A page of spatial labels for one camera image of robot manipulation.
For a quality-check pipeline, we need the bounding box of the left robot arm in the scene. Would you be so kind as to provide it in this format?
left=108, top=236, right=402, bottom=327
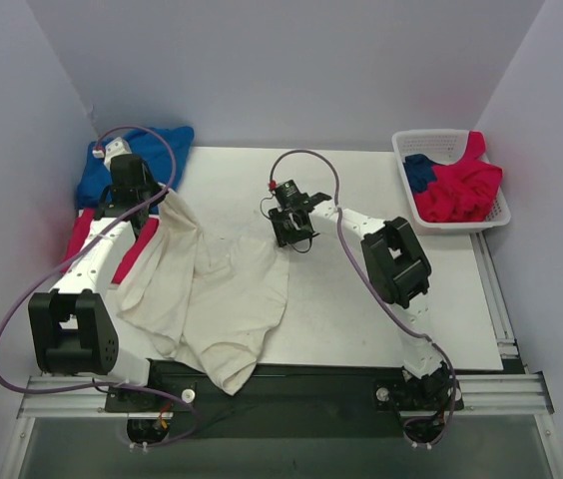
left=28, top=153, right=165, bottom=411

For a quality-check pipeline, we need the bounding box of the folded red t-shirt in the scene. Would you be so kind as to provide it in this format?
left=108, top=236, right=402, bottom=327
left=63, top=208, right=159, bottom=285

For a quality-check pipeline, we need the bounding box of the white t-shirt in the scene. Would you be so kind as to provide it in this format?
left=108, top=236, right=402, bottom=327
left=116, top=192, right=289, bottom=395

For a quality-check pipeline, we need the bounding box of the red t-shirt in basket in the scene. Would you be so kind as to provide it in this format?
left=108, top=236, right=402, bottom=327
left=414, top=131, right=503, bottom=223

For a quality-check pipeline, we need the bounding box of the blue t-shirt pile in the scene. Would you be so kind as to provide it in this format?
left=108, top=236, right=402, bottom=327
left=75, top=126, right=195, bottom=210

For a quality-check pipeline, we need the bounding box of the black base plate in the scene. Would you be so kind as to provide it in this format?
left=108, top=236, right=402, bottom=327
left=105, top=361, right=464, bottom=443

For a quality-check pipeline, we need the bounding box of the blue t-shirt in basket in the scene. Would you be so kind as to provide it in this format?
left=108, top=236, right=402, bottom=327
left=403, top=154, right=436, bottom=194

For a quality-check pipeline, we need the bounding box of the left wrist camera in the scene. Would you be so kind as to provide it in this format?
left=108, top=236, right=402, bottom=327
left=92, top=137, right=132, bottom=171

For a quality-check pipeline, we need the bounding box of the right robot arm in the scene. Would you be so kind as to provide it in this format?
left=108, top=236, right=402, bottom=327
left=266, top=180, right=446, bottom=407

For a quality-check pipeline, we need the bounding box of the white plastic basket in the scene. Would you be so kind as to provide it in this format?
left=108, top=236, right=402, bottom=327
left=392, top=129, right=511, bottom=235

